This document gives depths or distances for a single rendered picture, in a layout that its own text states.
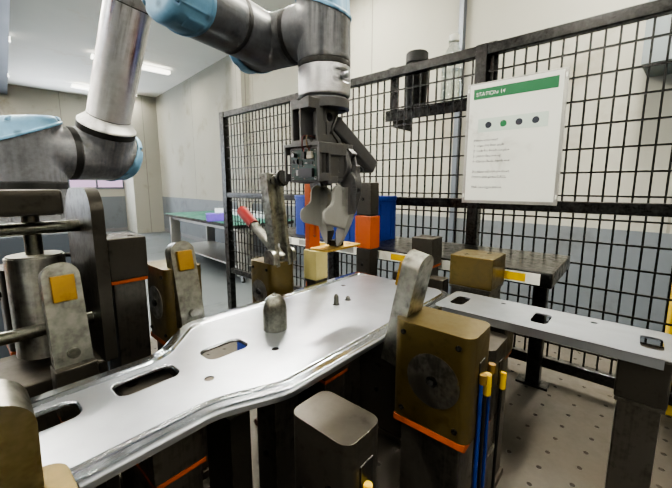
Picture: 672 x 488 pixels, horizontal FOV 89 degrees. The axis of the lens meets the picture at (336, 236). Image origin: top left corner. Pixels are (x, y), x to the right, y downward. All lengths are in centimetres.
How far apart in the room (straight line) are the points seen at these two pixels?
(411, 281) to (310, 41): 34
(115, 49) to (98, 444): 73
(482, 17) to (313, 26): 299
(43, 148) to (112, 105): 16
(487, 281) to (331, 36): 48
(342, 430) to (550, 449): 59
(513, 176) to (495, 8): 256
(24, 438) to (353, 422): 22
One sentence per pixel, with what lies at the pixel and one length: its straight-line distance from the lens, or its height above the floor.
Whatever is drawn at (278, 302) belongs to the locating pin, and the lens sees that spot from 47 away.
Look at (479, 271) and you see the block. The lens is 69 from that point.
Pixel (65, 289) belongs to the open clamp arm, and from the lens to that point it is 50.
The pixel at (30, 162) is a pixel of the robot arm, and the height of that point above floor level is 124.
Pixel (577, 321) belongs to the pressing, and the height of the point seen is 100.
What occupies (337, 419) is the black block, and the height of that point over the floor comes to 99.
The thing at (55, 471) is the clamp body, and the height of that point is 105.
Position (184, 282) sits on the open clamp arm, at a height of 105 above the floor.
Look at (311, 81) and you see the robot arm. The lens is 51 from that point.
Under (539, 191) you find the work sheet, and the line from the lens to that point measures 97.
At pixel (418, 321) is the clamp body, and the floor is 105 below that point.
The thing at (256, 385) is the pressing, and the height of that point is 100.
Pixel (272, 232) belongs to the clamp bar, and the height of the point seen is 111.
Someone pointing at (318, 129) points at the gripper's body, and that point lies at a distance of 49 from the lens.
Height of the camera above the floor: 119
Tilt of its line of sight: 8 degrees down
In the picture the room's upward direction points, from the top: straight up
